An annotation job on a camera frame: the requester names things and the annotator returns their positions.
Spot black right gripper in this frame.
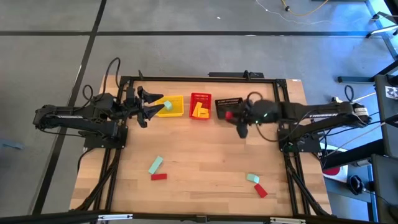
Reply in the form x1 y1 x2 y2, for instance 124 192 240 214
228 101 254 139

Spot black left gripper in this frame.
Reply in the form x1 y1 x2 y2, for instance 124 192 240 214
119 85 166 129

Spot long yellow block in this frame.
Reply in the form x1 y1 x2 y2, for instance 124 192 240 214
191 101 203 118

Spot long teal block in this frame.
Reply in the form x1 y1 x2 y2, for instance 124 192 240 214
147 155 164 175

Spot black plastic basket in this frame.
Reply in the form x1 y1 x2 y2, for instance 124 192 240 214
215 96 245 120

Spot yellow plastic basket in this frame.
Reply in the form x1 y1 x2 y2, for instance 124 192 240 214
154 95 185 118

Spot red plastic basket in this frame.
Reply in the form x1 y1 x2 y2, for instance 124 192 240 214
188 91 213 121

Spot black flat bar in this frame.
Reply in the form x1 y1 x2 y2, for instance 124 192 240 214
208 71 265 79

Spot red and white object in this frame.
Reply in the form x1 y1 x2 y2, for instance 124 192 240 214
322 164 349 184

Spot black diagonal beam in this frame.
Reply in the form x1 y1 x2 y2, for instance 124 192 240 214
323 138 384 170

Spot dark steel floor bar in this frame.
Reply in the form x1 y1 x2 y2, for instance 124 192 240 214
338 58 398 84

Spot black headphones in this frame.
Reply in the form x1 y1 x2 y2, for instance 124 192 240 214
348 174 366 196

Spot blue floor tape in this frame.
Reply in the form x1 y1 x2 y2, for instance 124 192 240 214
0 138 25 151

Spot black cabinet with marker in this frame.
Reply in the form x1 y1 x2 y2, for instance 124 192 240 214
374 73 398 159

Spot black and white marker tag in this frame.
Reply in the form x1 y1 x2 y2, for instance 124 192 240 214
384 85 398 100

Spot plain black cabinet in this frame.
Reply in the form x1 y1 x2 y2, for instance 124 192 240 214
371 154 398 224

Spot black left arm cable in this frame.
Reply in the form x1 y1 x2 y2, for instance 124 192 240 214
81 57 123 104

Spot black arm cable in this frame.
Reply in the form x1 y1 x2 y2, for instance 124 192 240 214
343 84 355 103
81 57 123 104

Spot black cable bundle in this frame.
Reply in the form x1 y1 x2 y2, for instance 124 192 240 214
284 154 330 216
74 149 121 212

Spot thin white cable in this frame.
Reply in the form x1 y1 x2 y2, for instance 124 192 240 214
255 0 374 26

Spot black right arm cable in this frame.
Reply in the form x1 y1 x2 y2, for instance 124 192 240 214
343 84 355 103

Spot silver frame bracket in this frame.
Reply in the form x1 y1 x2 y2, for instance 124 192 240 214
98 213 134 222
269 217 307 224

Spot yellow cable with black plug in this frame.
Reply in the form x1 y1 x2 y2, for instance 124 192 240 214
281 0 330 17

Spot black frame crossbar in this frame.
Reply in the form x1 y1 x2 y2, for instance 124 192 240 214
0 210 398 224

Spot blue metal table frame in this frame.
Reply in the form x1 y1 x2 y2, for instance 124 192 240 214
310 0 398 62

